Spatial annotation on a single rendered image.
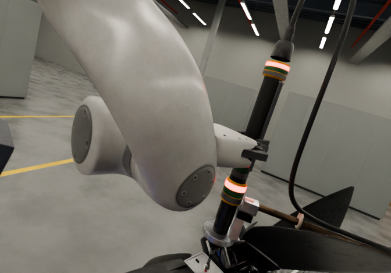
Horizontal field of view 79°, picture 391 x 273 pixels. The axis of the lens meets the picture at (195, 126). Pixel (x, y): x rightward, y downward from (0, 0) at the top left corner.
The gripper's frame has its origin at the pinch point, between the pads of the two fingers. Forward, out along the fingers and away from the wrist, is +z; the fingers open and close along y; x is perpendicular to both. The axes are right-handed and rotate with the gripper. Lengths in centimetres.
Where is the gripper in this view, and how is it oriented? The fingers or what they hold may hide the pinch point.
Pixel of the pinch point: (251, 143)
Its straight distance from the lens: 47.8
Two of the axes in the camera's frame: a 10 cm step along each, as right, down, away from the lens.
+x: 2.8, -9.4, -1.8
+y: 6.4, 3.2, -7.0
